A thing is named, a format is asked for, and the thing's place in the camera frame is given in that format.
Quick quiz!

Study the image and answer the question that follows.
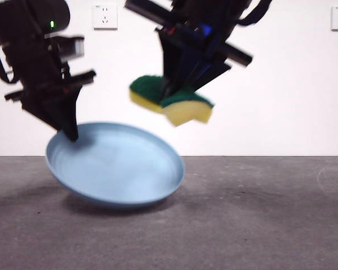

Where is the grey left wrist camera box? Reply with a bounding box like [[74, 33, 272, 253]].
[[45, 35, 85, 60]]

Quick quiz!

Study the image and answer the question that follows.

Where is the yellow sponge with green scourer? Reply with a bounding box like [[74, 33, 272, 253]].
[[128, 74, 215, 127]]

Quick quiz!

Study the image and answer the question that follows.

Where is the black right arm cable loop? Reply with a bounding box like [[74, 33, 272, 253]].
[[236, 0, 273, 26]]

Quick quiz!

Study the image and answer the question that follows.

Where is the light blue round plate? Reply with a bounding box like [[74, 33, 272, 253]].
[[45, 121, 185, 209]]

